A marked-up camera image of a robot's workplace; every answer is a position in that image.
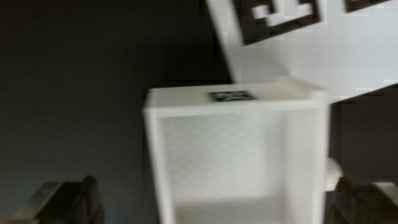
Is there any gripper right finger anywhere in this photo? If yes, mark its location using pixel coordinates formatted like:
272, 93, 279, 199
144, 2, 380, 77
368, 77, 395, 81
331, 178, 398, 224

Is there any white drawer with knob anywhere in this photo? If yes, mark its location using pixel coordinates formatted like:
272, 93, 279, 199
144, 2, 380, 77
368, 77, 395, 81
144, 77, 341, 224

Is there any white paper with markers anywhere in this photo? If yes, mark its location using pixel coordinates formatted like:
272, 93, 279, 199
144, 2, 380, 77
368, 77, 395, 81
206, 0, 398, 101

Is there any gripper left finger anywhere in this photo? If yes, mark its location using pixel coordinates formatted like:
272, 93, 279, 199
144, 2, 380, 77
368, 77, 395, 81
7, 176, 105, 224

